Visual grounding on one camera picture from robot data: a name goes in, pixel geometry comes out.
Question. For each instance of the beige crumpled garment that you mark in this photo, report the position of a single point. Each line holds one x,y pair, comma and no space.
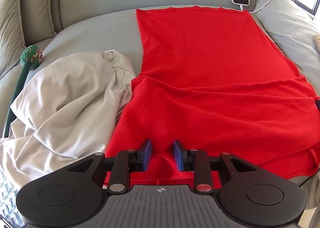
66,112

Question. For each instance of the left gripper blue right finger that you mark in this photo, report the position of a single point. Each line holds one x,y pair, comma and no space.
196,161

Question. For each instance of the red garment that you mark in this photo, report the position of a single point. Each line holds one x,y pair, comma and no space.
212,79

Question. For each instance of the blue patterned rug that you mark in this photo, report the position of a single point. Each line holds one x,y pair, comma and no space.
9,209

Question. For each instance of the olive cushion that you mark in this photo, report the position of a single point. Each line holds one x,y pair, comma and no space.
37,20
12,36

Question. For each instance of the rear olive cushion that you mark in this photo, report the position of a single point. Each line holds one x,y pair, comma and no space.
37,20

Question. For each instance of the tan blanket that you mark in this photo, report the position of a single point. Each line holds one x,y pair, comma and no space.
317,42

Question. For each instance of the front olive cushion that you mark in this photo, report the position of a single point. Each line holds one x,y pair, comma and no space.
12,36

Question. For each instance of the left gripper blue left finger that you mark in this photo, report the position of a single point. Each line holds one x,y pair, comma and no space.
127,162

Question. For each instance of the window frame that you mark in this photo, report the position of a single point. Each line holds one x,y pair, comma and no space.
311,6

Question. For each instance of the grey sofa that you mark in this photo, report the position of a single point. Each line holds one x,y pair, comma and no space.
116,31

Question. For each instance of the green massage hammer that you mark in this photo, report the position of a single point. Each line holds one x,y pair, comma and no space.
30,60

